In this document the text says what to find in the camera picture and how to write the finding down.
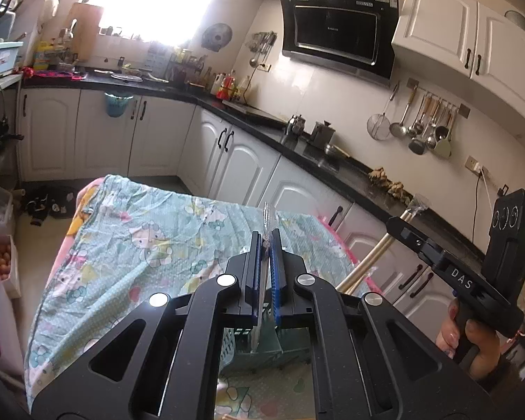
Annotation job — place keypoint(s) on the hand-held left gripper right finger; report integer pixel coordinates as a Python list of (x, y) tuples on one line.
[(276, 271)]

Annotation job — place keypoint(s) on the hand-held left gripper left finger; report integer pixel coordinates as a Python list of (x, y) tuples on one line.
[(257, 271)]

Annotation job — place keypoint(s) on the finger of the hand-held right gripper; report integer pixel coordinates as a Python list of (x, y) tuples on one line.
[(409, 232)]

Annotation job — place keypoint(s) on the beige chopstick pair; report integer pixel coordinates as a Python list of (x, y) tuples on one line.
[(376, 253)]

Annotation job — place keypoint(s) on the clear-wrapped chopstick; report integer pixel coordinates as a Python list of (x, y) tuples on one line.
[(267, 221)]

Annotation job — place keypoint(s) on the green plastic utensil basket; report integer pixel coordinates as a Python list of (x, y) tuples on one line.
[(288, 345)]

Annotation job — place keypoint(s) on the row of hanging cooking utensils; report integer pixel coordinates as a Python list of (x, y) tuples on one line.
[(419, 135)]

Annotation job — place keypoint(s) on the person's right hand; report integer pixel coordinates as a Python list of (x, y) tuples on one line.
[(483, 345)]

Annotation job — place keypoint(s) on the ginger roots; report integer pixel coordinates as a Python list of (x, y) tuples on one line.
[(391, 186)]

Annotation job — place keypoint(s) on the black kitchen countertop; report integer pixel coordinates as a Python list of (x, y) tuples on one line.
[(358, 175)]

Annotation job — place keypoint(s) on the printed cartoon tablecloth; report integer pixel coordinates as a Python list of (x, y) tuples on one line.
[(157, 227)]

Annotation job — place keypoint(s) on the steel lidded container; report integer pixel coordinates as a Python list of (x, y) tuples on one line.
[(321, 134)]

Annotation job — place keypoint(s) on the small steel kettle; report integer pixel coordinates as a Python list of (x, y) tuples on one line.
[(296, 125)]

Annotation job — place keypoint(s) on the white lower kitchen cabinets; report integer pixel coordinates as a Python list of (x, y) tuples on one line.
[(157, 140)]

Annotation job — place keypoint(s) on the white kitchen cabinets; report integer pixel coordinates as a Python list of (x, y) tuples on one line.
[(441, 30), (157, 140)]

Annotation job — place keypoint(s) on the group of condiment bottles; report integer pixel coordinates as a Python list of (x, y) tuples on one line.
[(226, 87)]

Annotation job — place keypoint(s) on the white upper kitchen cabinets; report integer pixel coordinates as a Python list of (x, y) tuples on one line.
[(441, 30)]

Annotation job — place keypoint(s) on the countertop storage rack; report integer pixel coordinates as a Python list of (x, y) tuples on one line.
[(188, 68)]

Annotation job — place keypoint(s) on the blue hanging waste bin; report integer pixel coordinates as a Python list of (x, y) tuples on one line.
[(118, 105)]

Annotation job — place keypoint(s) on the black shoes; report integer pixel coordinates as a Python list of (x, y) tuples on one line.
[(48, 205)]

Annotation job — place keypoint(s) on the black range hood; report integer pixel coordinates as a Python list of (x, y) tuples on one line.
[(332, 26)]

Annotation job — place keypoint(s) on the hanging small tool rack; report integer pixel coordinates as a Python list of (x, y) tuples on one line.
[(261, 46)]

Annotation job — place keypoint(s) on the small drawer organizer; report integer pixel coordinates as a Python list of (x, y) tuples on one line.
[(157, 59)]

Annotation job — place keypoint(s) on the red cloth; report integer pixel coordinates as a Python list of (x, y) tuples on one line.
[(52, 73)]

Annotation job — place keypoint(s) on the bright kitchen window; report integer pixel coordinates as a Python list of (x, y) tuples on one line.
[(148, 0)]

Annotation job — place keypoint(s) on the light blue plastic box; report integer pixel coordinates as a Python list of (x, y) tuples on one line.
[(2, 59)]

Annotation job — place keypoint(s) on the wall power socket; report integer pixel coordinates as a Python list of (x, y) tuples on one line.
[(475, 166)]

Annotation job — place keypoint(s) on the wall utensil rail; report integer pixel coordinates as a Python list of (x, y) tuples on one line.
[(437, 96)]

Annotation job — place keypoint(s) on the small wall fan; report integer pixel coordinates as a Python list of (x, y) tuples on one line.
[(217, 36)]

